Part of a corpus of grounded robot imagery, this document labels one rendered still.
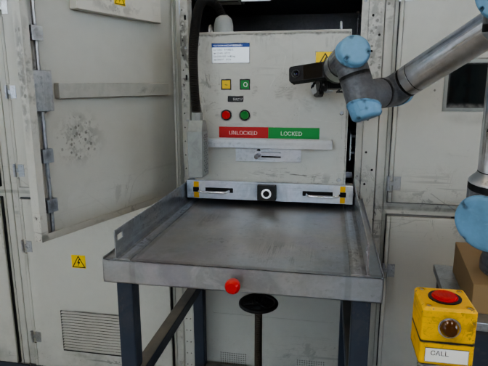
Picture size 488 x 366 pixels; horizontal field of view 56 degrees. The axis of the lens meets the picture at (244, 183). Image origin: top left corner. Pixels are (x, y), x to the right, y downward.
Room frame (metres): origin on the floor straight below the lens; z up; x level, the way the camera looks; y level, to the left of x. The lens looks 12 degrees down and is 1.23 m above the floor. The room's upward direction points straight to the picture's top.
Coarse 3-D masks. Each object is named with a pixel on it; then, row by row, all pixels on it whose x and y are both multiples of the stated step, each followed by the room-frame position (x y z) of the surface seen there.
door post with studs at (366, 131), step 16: (368, 0) 1.56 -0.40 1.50; (384, 0) 1.55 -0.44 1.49; (368, 16) 1.56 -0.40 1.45; (368, 32) 1.55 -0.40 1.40; (368, 64) 1.55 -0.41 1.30; (368, 128) 1.55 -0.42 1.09; (368, 144) 1.55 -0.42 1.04; (368, 160) 1.55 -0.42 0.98; (368, 176) 1.55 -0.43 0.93; (368, 192) 1.55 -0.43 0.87; (368, 208) 1.55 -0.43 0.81
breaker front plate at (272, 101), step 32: (320, 32) 1.44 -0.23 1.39; (224, 64) 1.49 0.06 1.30; (256, 64) 1.47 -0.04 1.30; (288, 64) 1.45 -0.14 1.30; (224, 96) 1.49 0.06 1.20; (256, 96) 1.47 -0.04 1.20; (288, 96) 1.45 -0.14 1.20; (320, 128) 1.44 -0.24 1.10; (224, 160) 1.49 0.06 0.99; (256, 160) 1.47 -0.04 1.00; (288, 160) 1.45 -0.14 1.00; (320, 160) 1.44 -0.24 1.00
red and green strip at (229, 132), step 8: (224, 128) 1.49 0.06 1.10; (232, 128) 1.49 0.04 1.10; (240, 128) 1.48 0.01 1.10; (248, 128) 1.48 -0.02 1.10; (256, 128) 1.47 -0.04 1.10; (264, 128) 1.47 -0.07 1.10; (272, 128) 1.46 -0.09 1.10; (280, 128) 1.46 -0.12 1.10; (288, 128) 1.45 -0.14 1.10; (296, 128) 1.45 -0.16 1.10; (304, 128) 1.44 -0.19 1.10; (312, 128) 1.44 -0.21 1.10; (224, 136) 1.49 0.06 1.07; (232, 136) 1.49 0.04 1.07; (240, 136) 1.48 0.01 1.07; (248, 136) 1.48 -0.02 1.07; (256, 136) 1.47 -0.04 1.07; (264, 136) 1.47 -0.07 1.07; (272, 136) 1.46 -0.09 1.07; (280, 136) 1.46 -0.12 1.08; (288, 136) 1.45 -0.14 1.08; (296, 136) 1.45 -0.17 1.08; (304, 136) 1.44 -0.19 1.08; (312, 136) 1.44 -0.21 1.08
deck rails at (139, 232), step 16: (176, 192) 1.41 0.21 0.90; (160, 208) 1.27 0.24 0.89; (176, 208) 1.41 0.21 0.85; (352, 208) 1.41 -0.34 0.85; (128, 224) 1.06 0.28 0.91; (144, 224) 1.15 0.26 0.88; (160, 224) 1.25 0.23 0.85; (352, 224) 1.24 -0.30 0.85; (128, 240) 1.05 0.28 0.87; (144, 240) 1.11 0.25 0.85; (352, 240) 1.11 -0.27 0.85; (368, 240) 0.92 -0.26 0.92; (128, 256) 1.00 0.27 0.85; (352, 256) 1.00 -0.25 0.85; (368, 256) 0.89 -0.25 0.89; (352, 272) 0.90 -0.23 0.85; (368, 272) 0.90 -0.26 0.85
